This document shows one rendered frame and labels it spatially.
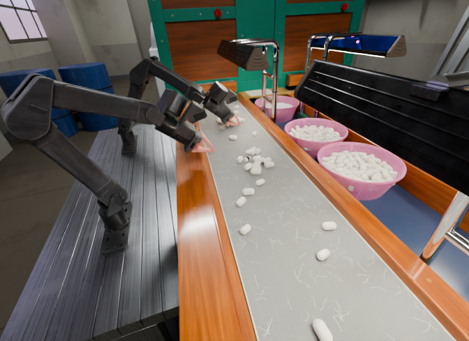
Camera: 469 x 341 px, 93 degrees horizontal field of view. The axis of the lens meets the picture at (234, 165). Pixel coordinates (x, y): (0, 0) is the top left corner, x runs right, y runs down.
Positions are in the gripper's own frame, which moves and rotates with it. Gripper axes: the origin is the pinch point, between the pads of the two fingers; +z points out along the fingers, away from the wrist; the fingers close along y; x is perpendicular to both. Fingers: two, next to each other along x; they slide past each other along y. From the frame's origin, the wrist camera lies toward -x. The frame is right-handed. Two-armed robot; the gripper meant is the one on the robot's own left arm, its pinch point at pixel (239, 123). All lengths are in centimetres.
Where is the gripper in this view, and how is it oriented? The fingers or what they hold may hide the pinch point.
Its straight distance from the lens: 112.6
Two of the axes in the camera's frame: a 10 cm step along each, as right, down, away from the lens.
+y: -2.3, -5.1, 8.3
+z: 7.7, 4.3, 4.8
